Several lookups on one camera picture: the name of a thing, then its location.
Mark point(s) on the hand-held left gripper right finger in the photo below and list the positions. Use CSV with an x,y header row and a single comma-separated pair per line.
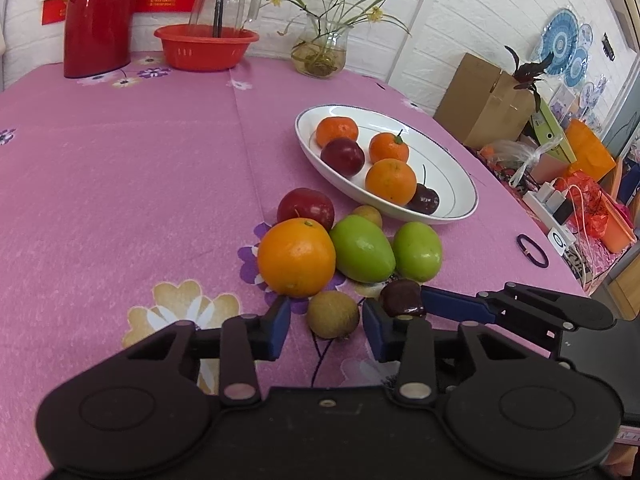
x,y
381,332

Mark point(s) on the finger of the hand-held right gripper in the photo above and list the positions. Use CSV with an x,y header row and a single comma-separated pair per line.
x,y
450,302
530,335

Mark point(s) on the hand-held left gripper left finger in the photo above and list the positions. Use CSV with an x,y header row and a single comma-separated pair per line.
x,y
279,330

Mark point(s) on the dark purple plum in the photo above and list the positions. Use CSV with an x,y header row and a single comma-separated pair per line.
x,y
400,297

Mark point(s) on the brown kiwi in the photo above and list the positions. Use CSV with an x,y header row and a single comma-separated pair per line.
x,y
332,314

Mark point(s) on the small green mango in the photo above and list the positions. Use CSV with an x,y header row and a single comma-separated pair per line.
x,y
417,251

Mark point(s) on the smooth orange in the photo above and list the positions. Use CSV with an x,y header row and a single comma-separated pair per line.
x,y
296,257

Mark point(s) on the large green mango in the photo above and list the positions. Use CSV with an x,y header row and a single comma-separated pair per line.
x,y
362,249

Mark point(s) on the dark cherry with stem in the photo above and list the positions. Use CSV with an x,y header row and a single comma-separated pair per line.
x,y
424,200

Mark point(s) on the small yellow fruit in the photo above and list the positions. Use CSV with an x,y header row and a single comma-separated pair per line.
x,y
368,214

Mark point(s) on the red apple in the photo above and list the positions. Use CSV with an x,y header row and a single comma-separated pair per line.
x,y
305,205

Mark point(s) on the white plate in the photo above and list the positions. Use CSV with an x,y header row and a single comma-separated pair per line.
x,y
450,172

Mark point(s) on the large orange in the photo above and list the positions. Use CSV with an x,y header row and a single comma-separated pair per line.
x,y
390,180

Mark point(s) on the small tangerine with stem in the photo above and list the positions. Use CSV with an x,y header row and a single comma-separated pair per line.
x,y
388,147

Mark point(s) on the red plum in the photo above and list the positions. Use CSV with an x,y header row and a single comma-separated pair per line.
x,y
342,156

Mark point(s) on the bumpy tangerine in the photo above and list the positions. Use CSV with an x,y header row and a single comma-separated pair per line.
x,y
336,131

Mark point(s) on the white number card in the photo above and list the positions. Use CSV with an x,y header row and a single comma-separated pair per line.
x,y
557,239

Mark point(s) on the orange basket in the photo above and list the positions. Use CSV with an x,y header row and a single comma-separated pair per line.
x,y
617,230

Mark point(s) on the white power strip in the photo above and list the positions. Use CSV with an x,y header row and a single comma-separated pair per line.
x,y
537,202

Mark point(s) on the red plastic bag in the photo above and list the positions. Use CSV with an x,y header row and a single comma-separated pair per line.
x,y
590,195

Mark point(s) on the clear plastic bag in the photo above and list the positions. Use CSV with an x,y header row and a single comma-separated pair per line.
x,y
510,152

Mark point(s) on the pink box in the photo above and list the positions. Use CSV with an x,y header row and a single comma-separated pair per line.
x,y
550,167

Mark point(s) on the orange bag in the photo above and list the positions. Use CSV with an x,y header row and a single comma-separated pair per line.
x,y
590,150

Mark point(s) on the cardboard box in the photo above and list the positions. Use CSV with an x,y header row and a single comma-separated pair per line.
x,y
480,105

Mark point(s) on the pink floral tablecloth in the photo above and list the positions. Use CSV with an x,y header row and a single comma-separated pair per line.
x,y
125,185

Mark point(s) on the purple leafed plant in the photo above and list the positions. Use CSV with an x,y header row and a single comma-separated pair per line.
x,y
527,70

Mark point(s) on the glass vase with flowering plant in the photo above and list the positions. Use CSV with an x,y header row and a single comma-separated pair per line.
x,y
320,60

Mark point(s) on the red plastic basin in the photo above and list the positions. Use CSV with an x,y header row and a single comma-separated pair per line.
x,y
205,52

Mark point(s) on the black stirring stick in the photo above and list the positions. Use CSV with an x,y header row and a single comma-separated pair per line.
x,y
218,15

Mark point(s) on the red thermos jug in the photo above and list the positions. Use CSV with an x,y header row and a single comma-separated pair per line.
x,y
97,25

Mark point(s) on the small blue wall fan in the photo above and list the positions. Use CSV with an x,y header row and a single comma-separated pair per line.
x,y
585,34
577,67

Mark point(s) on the large blue wall fan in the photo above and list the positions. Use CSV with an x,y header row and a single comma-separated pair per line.
x,y
560,40

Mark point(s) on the black wall fixture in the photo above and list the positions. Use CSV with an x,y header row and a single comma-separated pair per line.
x,y
607,47

